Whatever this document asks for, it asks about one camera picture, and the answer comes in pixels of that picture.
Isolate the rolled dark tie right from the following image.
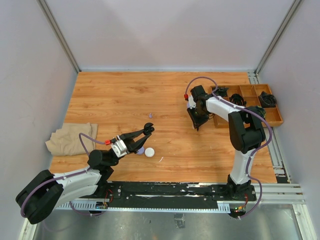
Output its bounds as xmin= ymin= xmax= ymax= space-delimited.
xmin=258 ymin=91 xmax=277 ymax=108

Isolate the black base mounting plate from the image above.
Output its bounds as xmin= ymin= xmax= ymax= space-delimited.
xmin=77 ymin=181 xmax=257 ymax=208

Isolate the rolled blue yellow tie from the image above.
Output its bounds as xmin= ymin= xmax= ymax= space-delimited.
xmin=255 ymin=106 xmax=266 ymax=119

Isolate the rolled black tie centre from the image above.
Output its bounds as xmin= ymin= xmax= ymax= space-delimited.
xmin=229 ymin=93 xmax=247 ymax=107

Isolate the rolled dark tie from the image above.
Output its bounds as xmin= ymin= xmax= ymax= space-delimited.
xmin=258 ymin=91 xmax=277 ymax=108
xmin=214 ymin=86 xmax=229 ymax=97

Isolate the white slotted cable duct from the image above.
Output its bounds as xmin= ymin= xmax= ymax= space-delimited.
xmin=56 ymin=200 xmax=231 ymax=214

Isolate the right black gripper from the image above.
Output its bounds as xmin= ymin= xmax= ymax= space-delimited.
xmin=187 ymin=104 xmax=210 ymax=128

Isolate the wooden compartment tray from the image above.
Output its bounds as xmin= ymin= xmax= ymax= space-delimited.
xmin=218 ymin=84 xmax=283 ymax=127

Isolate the white earbud charging case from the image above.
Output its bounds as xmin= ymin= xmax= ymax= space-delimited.
xmin=144 ymin=147 xmax=155 ymax=158

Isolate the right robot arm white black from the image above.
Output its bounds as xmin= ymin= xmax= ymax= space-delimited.
xmin=184 ymin=85 xmax=266 ymax=200

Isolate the purple charging case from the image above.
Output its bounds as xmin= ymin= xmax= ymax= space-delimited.
xmin=136 ymin=147 xmax=145 ymax=155

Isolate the black earbud charging case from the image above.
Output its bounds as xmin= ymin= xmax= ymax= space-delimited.
xmin=143 ymin=122 xmax=155 ymax=136

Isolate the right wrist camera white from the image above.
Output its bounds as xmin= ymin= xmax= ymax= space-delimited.
xmin=187 ymin=95 xmax=196 ymax=109

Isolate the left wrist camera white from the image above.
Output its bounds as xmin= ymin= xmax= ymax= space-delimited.
xmin=111 ymin=140 xmax=128 ymax=158

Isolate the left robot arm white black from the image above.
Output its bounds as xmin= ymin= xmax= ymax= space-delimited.
xmin=15 ymin=122 xmax=155 ymax=225

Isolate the beige folded cloth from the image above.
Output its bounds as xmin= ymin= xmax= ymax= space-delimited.
xmin=45 ymin=122 xmax=98 ymax=156

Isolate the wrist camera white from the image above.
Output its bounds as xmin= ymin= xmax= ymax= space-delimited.
xmin=111 ymin=140 xmax=128 ymax=158
xmin=187 ymin=95 xmax=196 ymax=109

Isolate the rolled dark tie top left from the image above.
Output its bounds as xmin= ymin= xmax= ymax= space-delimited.
xmin=214 ymin=86 xmax=229 ymax=97

